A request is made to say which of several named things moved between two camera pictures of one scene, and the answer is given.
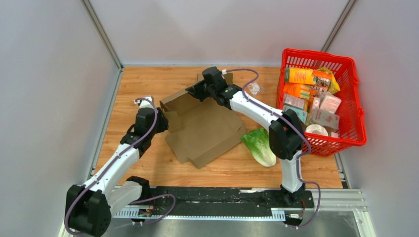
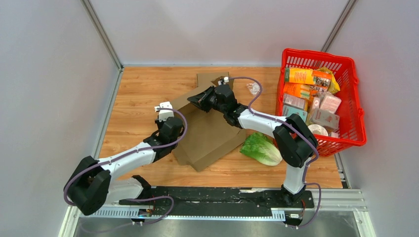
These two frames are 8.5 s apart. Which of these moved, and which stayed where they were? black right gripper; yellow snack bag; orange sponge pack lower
Moved: black right gripper
Stayed: yellow snack bag; orange sponge pack lower
